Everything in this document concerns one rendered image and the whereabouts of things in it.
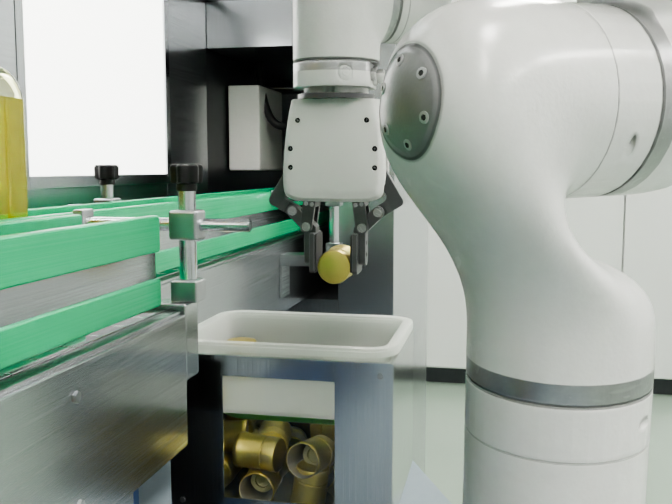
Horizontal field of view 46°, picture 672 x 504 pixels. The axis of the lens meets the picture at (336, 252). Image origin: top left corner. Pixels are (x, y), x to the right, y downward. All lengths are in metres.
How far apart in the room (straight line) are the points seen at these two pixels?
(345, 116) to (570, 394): 0.38
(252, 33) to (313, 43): 0.86
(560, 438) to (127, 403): 0.32
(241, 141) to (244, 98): 0.09
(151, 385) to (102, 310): 0.08
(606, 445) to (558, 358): 0.06
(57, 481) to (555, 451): 0.31
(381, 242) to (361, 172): 0.79
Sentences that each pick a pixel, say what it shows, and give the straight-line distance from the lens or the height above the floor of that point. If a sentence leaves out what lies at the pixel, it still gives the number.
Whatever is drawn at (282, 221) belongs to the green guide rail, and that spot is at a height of 1.08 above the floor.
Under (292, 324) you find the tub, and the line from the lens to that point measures 0.92.
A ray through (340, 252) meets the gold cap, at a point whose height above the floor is 1.09.
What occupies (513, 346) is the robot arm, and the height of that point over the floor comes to 1.07.
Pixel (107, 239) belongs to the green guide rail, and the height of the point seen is 1.12.
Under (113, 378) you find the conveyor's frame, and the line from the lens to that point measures 0.61.
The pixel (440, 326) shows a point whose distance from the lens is 4.37.
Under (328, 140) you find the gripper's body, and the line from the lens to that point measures 0.77.
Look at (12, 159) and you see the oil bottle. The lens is 0.73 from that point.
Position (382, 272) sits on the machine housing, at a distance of 1.55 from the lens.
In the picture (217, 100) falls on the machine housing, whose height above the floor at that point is 1.31.
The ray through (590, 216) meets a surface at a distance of 4.30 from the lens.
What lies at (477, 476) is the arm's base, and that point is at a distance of 0.55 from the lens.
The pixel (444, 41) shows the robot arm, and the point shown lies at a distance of 0.44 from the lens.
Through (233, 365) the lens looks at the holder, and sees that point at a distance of 0.78.
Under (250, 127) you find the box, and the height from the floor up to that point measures 1.26.
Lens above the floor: 1.18
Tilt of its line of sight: 6 degrees down
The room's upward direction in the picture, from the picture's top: straight up
